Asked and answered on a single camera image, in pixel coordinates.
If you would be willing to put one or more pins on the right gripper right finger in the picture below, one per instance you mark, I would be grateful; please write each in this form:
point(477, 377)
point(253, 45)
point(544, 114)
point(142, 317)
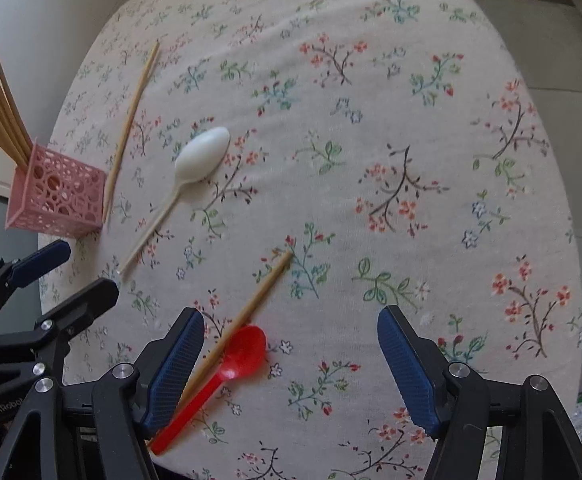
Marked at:
point(456, 406)

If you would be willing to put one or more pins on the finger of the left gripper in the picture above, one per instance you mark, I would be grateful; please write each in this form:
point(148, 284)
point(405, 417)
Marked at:
point(20, 273)
point(56, 328)

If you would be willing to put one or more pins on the lone wooden chopstick far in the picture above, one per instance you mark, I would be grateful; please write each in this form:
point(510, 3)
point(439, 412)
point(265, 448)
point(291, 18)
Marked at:
point(121, 146)

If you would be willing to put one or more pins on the pink lattice utensil basket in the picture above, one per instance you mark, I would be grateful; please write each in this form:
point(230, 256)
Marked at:
point(56, 195)

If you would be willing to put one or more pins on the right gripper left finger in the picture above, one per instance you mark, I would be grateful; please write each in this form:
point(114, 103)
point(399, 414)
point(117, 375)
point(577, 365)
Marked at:
point(99, 429)

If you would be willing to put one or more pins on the white plastic spoon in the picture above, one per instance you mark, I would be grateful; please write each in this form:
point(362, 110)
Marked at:
point(195, 162)

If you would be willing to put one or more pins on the wooden chopstick lowest of pile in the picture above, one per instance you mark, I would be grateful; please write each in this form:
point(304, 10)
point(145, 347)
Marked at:
point(209, 362)

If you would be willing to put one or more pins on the red plastic spoon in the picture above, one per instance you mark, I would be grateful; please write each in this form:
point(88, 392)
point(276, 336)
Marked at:
point(243, 356)

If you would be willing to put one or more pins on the floral tablecloth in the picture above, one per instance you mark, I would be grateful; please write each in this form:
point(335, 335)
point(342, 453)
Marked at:
point(393, 147)

